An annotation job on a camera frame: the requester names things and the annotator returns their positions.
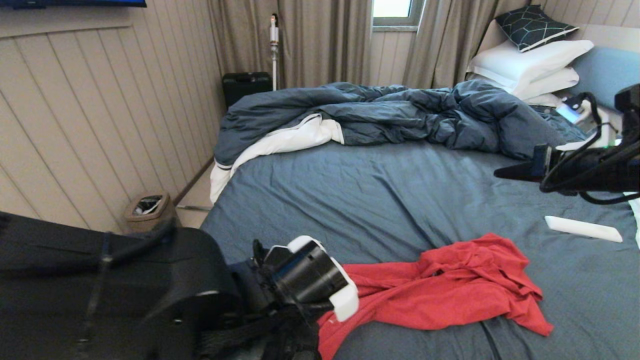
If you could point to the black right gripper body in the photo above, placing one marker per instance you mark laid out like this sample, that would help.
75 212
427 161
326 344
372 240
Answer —
550 167

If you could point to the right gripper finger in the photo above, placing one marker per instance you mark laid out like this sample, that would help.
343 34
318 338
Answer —
517 168
515 176

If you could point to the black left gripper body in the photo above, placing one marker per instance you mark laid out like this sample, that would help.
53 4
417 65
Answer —
290 335

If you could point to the red printed t-shirt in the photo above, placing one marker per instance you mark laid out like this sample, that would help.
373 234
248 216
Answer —
440 295

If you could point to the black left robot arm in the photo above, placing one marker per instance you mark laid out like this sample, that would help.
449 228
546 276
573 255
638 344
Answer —
100 290

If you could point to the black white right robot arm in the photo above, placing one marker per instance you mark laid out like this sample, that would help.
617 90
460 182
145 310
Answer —
620 170

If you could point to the white flat remote control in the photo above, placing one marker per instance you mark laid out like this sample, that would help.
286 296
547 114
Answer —
582 229

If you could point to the large white pillow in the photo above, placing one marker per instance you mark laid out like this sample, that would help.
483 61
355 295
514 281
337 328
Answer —
522 62

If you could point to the blue headboard cushion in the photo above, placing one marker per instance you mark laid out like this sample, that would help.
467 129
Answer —
600 70

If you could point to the dark blue crumpled duvet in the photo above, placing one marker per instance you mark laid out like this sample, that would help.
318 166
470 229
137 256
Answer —
400 114

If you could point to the bed with blue sheet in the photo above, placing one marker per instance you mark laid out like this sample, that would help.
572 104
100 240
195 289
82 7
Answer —
375 190

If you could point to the dark geometric patterned cushion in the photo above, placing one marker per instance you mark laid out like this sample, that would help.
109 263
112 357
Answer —
532 27

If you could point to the taupe trash bin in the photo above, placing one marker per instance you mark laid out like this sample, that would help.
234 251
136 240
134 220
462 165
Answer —
150 222

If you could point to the black plastic bin liner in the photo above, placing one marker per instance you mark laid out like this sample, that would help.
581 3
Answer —
148 205

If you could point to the white blanket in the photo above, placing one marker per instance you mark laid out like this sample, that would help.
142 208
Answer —
300 136

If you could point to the black suitcase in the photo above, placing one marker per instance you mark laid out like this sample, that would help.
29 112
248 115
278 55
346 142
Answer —
245 85

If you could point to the white stick vacuum cleaner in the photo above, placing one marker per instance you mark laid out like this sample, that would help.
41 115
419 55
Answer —
274 42

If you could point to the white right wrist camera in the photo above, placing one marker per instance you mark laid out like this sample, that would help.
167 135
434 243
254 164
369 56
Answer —
590 120

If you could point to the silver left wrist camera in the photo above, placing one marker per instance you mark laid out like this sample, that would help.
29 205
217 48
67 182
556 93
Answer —
276 255

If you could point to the window with grey frame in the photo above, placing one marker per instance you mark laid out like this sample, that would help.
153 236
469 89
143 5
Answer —
395 9

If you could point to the wall-mounted television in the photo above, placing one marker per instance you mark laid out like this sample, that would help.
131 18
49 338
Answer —
75 2

